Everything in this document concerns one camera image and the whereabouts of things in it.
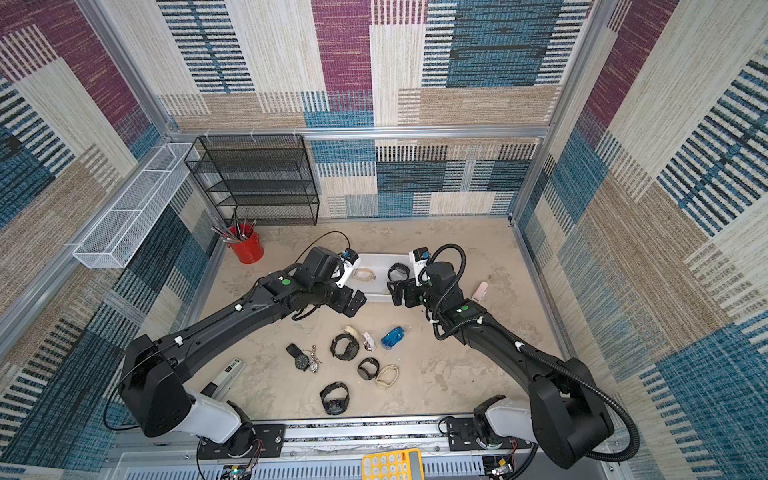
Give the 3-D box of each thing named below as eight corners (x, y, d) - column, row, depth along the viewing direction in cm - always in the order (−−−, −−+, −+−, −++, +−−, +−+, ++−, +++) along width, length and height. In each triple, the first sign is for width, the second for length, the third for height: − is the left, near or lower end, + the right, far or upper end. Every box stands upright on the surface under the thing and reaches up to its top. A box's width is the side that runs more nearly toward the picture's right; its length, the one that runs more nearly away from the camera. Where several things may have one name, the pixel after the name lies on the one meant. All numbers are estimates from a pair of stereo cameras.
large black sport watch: (328, 352, 89) (327, 348, 86) (341, 333, 92) (340, 329, 90) (350, 365, 86) (349, 361, 84) (362, 344, 90) (361, 340, 88)
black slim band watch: (357, 379, 84) (356, 376, 82) (358, 360, 87) (358, 357, 86) (379, 379, 84) (379, 376, 82) (379, 360, 87) (379, 357, 86)
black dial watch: (300, 373, 86) (298, 371, 84) (286, 350, 90) (284, 348, 88) (313, 364, 87) (311, 361, 86) (298, 342, 92) (297, 339, 90)
